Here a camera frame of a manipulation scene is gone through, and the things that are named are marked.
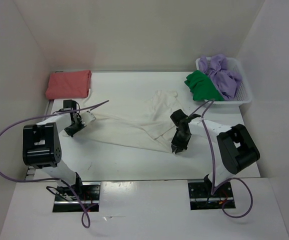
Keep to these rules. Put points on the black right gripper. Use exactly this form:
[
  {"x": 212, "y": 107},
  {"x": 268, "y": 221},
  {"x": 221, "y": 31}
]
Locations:
[{"x": 175, "y": 143}]

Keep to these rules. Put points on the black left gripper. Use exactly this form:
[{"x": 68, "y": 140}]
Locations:
[{"x": 71, "y": 133}]

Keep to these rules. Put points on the cream white t shirt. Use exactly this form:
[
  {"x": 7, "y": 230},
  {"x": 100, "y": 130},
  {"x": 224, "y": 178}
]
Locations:
[{"x": 136, "y": 123}]

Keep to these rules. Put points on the red t shirt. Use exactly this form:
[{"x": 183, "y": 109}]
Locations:
[{"x": 69, "y": 85}]

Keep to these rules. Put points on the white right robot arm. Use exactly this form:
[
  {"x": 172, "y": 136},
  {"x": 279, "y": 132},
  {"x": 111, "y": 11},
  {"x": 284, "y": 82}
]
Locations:
[{"x": 232, "y": 147}]

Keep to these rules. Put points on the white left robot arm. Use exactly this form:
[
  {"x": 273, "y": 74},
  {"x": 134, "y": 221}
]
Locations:
[{"x": 41, "y": 147}]

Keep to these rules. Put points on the green t shirt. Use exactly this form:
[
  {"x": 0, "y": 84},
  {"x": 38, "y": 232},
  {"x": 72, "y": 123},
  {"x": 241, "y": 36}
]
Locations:
[{"x": 202, "y": 88}]

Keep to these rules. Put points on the purple t shirt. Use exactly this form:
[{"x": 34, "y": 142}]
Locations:
[{"x": 226, "y": 81}]

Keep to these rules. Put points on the white plastic basket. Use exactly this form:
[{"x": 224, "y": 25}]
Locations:
[{"x": 243, "y": 95}]

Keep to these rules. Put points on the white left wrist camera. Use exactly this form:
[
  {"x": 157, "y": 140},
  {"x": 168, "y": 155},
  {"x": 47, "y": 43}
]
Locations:
[{"x": 87, "y": 118}]

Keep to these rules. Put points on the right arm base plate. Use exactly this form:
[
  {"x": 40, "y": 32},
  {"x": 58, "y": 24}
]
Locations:
[{"x": 200, "y": 197}]

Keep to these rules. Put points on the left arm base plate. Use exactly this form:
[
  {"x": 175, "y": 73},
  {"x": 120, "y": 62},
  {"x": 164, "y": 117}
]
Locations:
[{"x": 66, "y": 202}]

